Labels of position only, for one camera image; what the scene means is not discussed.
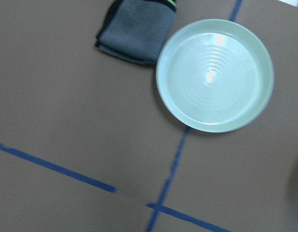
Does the light green plate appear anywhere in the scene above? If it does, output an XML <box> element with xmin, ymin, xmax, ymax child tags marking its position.
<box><xmin>156</xmin><ymin>19</ymin><xmax>274</xmax><ymax>133</ymax></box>

